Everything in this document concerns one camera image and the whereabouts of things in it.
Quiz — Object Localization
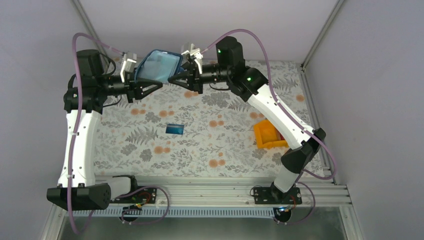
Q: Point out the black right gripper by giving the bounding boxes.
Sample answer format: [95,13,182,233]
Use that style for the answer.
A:
[168,61,231,94]

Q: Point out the blue leather card holder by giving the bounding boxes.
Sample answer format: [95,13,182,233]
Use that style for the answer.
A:
[134,49,183,83]

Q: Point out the blue credit card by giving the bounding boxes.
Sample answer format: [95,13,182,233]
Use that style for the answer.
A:
[165,124,184,135]

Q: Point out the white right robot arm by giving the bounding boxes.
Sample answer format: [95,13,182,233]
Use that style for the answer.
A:
[168,36,326,204]

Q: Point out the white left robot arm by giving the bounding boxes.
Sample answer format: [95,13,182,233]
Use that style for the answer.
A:
[46,49,162,211]

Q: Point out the floral table cloth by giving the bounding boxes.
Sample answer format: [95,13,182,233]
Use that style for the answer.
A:
[94,57,324,178]

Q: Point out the yellow plastic bin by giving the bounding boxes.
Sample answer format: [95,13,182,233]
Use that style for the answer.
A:
[253,119,289,149]

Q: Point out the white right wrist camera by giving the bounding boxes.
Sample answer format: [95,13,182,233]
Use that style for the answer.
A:
[180,42,204,75]

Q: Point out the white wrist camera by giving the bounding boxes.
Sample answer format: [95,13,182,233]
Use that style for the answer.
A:
[180,42,204,75]
[119,51,137,84]

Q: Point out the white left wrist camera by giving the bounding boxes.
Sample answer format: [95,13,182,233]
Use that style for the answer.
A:
[119,51,137,84]

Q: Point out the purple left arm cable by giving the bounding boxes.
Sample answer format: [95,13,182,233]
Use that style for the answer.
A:
[67,32,127,235]

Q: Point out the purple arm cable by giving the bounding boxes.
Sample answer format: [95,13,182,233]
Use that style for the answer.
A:
[67,32,127,235]
[200,29,338,181]

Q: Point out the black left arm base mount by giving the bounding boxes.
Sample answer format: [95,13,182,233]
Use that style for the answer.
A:
[107,175,158,205]

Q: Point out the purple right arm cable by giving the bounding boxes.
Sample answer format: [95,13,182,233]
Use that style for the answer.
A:
[200,29,338,181]

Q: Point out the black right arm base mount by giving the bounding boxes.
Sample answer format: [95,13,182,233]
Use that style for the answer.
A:
[249,185,303,205]

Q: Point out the aluminium rail base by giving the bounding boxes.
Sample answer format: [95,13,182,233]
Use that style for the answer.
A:
[66,175,353,218]

